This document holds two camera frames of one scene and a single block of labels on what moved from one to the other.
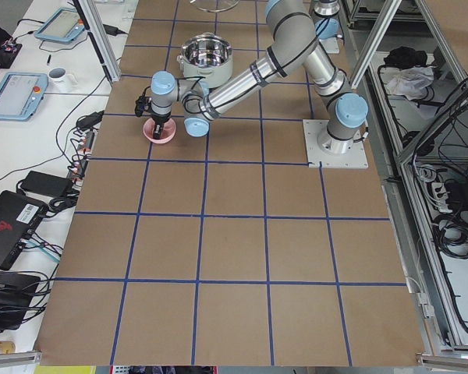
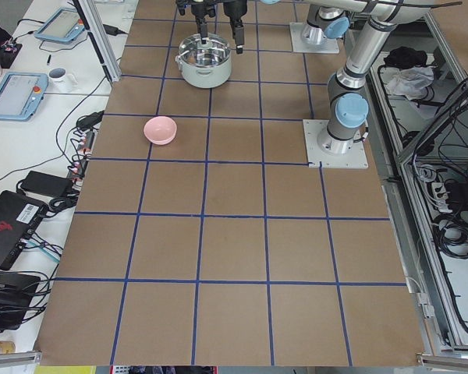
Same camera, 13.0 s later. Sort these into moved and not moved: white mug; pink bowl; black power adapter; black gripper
Moved: black gripper
Not moved: white mug; pink bowl; black power adapter
